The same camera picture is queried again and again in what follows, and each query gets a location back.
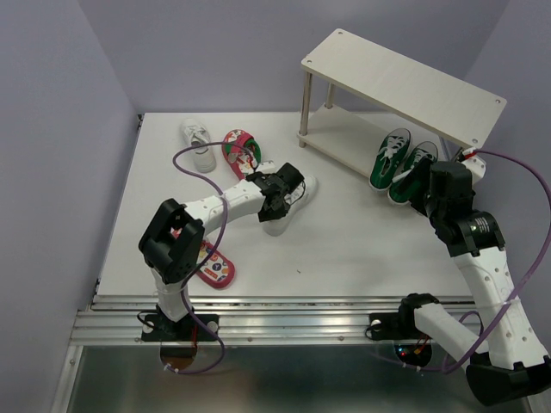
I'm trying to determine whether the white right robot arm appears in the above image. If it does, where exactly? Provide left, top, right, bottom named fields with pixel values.
left=396, top=158, right=550, bottom=406

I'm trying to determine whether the pink sandal one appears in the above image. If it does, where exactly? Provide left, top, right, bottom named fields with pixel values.
left=222, top=129, right=262, bottom=180
left=170, top=228, right=236, bottom=289

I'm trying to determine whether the aluminium mounting rail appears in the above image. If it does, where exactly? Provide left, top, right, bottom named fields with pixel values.
left=70, top=296, right=400, bottom=347

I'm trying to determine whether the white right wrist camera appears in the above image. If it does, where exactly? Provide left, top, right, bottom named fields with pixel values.
left=457, top=148, right=486, bottom=184

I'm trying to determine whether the green sneaker one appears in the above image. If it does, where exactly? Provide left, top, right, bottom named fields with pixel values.
left=369, top=128, right=412, bottom=191
left=387, top=141, right=439, bottom=205

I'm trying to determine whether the beige two-tier shoe shelf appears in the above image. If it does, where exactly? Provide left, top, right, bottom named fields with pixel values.
left=297, top=28, right=507, bottom=176

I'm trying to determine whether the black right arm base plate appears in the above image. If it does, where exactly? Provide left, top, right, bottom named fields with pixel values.
left=363, top=308, right=449, bottom=343

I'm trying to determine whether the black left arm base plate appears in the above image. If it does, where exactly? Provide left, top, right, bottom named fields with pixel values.
left=137, top=311, right=216, bottom=342

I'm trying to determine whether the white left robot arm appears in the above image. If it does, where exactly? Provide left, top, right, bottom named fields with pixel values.
left=138, top=163, right=304, bottom=339

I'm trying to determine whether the pink sandal near one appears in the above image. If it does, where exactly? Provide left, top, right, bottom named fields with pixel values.
left=170, top=228, right=236, bottom=289

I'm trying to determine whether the white sneaker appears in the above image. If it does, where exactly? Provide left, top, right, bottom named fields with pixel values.
left=263, top=176, right=319, bottom=237

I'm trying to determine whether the pink sandal far one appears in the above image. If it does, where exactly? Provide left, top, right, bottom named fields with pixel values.
left=222, top=129, right=262, bottom=180

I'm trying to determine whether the white sneaker one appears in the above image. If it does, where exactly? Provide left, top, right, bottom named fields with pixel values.
left=181, top=119, right=216, bottom=173

